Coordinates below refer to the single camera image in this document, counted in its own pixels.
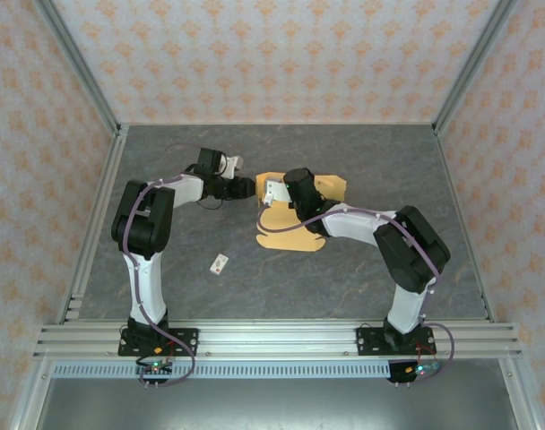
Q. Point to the yellow cardboard paper box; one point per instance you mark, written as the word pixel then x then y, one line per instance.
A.
pixel 281 228

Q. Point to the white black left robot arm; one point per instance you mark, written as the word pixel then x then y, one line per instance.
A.
pixel 147 286

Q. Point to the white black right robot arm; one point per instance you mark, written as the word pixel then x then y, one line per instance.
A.
pixel 407 255

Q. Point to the small white card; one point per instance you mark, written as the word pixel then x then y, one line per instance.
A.
pixel 219 264

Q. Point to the left circuit board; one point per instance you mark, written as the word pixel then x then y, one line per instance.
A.
pixel 156 367

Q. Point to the circuit board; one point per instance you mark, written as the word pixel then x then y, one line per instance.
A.
pixel 422 369
pixel 156 367

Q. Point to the right circuit board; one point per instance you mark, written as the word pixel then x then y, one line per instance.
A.
pixel 422 369

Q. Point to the grey metal panel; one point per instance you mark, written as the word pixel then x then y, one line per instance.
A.
pixel 277 405

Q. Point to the aluminium table side rail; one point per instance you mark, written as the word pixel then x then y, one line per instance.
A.
pixel 93 224
pixel 467 233

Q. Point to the aluminium mounting rail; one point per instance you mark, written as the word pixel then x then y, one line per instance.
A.
pixel 277 338

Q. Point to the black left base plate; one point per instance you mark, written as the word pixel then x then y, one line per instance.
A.
pixel 187 340

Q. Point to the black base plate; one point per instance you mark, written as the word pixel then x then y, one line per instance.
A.
pixel 366 340
pixel 187 340

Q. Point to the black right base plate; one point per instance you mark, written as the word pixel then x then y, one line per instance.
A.
pixel 366 340

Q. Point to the aluminium frame post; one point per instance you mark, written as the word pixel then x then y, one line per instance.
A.
pixel 472 67
pixel 82 71

